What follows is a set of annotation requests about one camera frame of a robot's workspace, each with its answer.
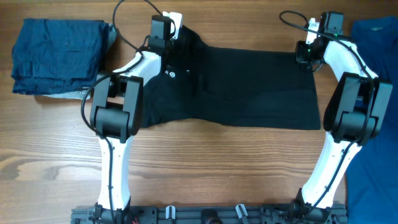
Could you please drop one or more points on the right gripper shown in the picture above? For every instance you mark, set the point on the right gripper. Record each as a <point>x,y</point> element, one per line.
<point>300,57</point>

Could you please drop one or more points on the black polo shirt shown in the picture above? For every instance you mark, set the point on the black polo shirt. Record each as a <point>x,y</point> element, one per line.
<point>232,87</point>

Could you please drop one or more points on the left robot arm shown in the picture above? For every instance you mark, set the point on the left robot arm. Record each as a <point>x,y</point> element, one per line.
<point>116,114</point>

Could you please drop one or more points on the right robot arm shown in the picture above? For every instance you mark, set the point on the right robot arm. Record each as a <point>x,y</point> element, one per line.
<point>353,116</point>

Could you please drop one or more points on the folded light grey garment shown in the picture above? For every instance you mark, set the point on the folded light grey garment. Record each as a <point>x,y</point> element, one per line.
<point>79,94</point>

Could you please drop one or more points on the folded dark blue garment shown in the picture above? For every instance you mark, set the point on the folded dark blue garment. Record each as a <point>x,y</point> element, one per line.
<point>54,56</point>

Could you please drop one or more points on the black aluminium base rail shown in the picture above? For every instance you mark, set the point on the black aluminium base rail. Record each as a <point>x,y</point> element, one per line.
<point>268,213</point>

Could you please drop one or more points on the right white rail clip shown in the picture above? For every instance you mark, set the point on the right white rail clip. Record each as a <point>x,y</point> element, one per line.
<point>241,211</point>

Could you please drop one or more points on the white rail clip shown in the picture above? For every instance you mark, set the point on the white rail clip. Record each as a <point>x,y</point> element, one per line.
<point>241,211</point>
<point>170,212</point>

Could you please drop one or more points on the left white rail clip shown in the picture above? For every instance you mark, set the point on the left white rail clip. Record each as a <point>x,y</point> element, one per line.
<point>170,212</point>

